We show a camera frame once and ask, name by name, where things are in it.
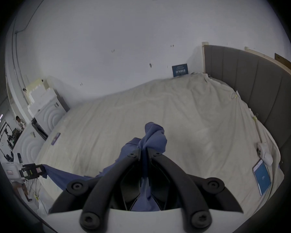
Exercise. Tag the brown carton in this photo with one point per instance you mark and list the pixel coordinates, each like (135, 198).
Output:
(284, 61)

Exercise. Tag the blue sign card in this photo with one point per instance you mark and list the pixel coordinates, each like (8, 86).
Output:
(180, 70)

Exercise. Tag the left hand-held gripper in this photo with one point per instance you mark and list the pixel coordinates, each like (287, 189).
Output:
(11, 171)

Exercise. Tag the blue phone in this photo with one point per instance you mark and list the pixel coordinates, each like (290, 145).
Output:
(262, 177)

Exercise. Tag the white hand controller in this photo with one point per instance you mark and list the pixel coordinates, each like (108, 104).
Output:
(266, 154)

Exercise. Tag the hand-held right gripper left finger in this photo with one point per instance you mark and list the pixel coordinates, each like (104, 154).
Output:
(104, 186)

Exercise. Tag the grey padded headboard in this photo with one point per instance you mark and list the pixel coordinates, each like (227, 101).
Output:
(257, 81)

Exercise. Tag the dark blue shirt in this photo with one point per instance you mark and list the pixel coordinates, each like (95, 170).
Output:
(155, 137)

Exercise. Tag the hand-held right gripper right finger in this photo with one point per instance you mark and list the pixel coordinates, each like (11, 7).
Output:
(179, 186)

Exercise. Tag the person's left hand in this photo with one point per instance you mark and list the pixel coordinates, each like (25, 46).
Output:
(23, 190)

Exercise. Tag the small purple card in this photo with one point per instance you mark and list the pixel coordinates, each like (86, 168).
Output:
(55, 138)

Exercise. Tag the bed with beige sheet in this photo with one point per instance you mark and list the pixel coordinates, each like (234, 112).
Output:
(160, 101)

